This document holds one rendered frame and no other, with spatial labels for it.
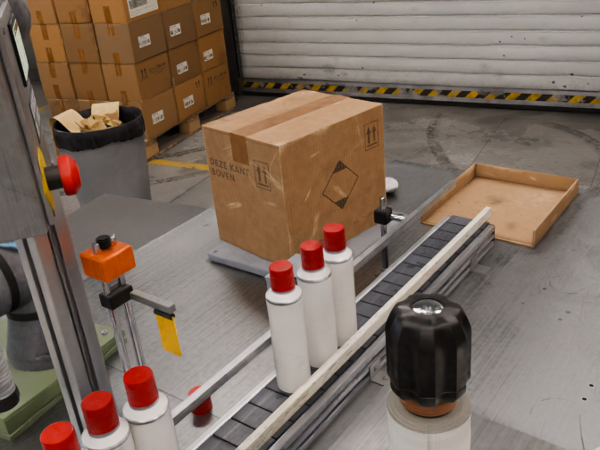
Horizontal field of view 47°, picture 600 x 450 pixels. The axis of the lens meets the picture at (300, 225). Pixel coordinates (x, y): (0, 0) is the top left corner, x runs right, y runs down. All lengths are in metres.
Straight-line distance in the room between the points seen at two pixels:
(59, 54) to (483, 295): 3.98
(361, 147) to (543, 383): 0.61
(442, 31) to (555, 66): 0.81
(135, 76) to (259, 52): 1.52
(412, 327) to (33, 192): 0.36
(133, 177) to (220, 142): 2.10
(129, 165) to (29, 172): 2.83
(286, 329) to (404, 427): 0.31
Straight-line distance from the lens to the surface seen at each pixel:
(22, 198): 0.64
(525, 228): 1.58
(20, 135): 0.62
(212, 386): 0.94
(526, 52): 5.03
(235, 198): 1.44
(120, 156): 3.42
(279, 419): 0.95
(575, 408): 1.11
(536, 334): 1.24
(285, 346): 0.98
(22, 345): 1.24
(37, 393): 1.18
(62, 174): 0.65
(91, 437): 0.78
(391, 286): 1.26
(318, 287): 0.99
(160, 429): 0.81
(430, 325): 0.64
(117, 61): 4.61
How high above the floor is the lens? 1.54
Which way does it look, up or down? 26 degrees down
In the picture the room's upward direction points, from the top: 6 degrees counter-clockwise
